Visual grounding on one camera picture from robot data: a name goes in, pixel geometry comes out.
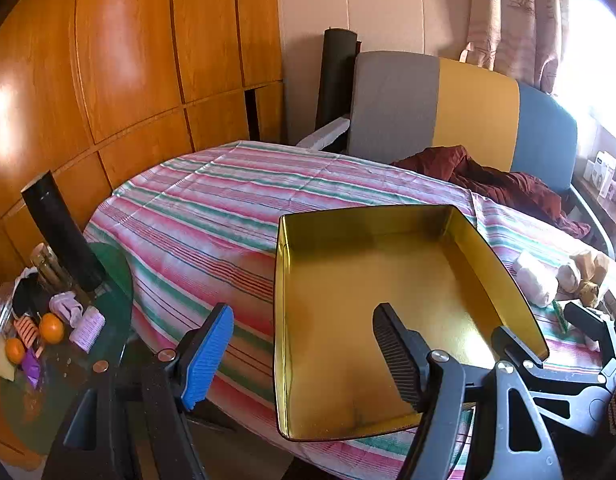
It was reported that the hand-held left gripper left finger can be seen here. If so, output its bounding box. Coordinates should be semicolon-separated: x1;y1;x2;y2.
42;303;235;480

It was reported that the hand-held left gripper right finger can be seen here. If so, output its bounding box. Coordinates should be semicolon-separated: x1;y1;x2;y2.
372;303;565;480

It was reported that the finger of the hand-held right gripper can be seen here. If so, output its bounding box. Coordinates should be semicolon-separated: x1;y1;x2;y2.
564;302;616;347
492;326;606;398

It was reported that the cream soft lump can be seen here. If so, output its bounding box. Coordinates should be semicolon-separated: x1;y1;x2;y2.
558;260;581;293

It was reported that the large yellow sponge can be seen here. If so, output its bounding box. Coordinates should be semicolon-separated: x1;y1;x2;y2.
570;250;609;286

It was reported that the white plastic bundle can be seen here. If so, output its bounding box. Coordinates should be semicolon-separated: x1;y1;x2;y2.
510;250;559;308

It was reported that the gold metal tin tray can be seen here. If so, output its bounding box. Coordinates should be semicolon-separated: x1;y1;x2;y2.
274;204;550;443

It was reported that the yellow snack packet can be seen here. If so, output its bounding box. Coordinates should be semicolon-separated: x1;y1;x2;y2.
578;282;604;308

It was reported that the wooden desk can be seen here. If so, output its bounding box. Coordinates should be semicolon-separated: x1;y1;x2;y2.
570;175;616;251

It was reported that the round green glass side table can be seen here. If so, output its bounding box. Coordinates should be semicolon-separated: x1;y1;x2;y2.
0;242;134;456

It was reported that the striped tablecloth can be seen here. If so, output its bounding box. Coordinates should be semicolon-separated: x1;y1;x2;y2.
82;140;616;480

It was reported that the white carton box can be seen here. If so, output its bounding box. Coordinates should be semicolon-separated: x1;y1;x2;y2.
585;150;616;198

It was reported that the white crumpled cloth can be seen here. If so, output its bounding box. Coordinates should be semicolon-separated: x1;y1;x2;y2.
49;291;83;326

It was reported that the dark red jacket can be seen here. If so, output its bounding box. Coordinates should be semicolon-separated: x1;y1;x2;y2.
390;145;594;238

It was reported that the orange fruit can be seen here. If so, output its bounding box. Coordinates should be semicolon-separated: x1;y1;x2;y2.
5;338;27;365
39;313;64;345

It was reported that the purple wrapper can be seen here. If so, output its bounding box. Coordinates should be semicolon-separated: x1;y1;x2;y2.
22;349;42;390

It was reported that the orange white striped item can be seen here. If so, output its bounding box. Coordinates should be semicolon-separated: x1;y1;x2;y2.
15;316;41;352

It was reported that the glass jar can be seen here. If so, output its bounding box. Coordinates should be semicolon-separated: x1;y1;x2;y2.
30;242;71;293

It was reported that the black cloth item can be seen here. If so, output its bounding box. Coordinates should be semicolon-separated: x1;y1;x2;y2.
10;267;51;318

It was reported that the black cylinder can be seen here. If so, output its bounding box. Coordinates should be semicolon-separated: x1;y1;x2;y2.
21;170;108;293

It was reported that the grey yellow blue chair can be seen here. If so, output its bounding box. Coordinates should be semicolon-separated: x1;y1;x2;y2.
295;50;616;261

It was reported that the black rolled mat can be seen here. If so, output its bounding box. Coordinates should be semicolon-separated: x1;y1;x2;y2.
315;27;359;153

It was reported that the wooden wardrobe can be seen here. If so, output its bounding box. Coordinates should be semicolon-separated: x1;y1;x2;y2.
0;0;286;461

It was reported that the patterned pink curtain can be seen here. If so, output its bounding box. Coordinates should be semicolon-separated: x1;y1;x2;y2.
460;0;571;96

